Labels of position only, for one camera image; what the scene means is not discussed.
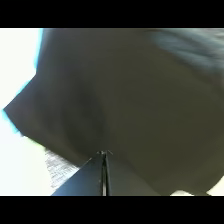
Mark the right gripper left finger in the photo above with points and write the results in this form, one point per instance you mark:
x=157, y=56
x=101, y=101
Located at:
x=85, y=180

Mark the black garment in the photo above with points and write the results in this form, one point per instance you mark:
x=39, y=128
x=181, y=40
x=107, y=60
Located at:
x=133, y=100

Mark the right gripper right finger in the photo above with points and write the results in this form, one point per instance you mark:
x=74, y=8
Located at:
x=121, y=181

